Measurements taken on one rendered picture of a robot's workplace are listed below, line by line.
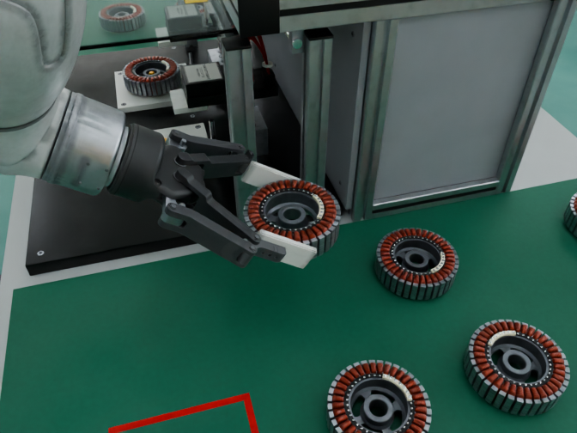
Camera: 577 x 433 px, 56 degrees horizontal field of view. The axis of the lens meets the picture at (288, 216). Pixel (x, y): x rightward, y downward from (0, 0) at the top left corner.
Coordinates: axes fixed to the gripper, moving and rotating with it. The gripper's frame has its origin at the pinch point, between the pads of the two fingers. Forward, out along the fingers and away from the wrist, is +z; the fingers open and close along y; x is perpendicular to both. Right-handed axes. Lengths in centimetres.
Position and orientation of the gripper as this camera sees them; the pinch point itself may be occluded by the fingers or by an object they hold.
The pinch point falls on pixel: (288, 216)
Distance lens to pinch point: 63.1
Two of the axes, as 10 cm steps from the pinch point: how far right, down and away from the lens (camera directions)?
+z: 8.5, 3.0, 4.3
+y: 1.2, 6.8, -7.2
